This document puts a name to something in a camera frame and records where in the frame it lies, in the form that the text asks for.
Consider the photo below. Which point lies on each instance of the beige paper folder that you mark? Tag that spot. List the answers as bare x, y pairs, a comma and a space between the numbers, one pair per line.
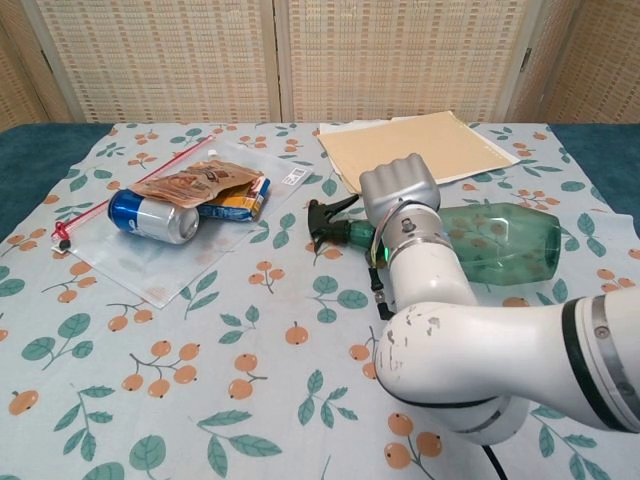
400, 140

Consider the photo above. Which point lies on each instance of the brown spout drink pouch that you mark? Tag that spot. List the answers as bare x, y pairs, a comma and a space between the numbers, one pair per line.
190, 182

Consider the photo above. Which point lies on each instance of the woven folding screen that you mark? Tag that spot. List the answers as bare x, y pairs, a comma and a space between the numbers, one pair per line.
150, 60

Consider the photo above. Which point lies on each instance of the clear red-zipper pouch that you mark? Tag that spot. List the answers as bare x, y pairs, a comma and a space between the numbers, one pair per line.
150, 270

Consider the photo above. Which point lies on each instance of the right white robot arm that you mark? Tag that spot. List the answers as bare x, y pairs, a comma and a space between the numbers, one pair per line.
500, 340

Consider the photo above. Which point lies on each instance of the green transparent spray bottle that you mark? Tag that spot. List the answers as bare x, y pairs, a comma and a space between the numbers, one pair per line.
500, 240

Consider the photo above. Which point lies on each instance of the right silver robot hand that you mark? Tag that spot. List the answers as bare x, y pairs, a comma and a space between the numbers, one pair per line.
400, 180

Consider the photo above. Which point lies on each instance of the blue silver drink can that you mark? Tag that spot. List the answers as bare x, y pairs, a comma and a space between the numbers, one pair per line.
150, 217

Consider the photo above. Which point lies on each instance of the blue yellow snack packet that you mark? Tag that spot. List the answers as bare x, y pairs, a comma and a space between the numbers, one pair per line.
235, 205

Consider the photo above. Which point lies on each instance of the floral fruit print tablecloth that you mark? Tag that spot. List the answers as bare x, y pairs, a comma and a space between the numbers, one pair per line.
200, 375

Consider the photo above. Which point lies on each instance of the teal table cover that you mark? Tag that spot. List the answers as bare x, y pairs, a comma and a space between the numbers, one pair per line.
30, 160

